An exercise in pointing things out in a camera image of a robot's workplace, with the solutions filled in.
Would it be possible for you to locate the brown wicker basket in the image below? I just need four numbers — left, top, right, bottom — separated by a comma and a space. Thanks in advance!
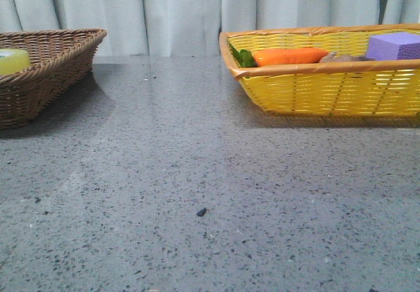
1, 28, 107, 129

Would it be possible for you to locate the yellow woven plastic basket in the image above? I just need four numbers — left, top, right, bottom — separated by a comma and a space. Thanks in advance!
219, 24, 419, 117

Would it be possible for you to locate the small black debris chip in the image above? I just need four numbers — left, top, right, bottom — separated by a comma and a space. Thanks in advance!
196, 207, 207, 217

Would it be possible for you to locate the yellow tape roll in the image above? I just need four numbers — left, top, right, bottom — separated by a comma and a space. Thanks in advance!
0, 49, 31, 75

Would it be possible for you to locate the orange toy carrot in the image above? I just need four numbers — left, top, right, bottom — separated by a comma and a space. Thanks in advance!
230, 45, 329, 68

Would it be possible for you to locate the purple foam block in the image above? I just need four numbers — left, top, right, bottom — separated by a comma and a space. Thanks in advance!
366, 32, 419, 61

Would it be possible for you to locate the brown lumpy toy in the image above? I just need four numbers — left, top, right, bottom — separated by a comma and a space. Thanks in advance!
319, 52, 373, 63

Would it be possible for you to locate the white curtain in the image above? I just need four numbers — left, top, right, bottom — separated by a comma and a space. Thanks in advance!
1, 0, 419, 56

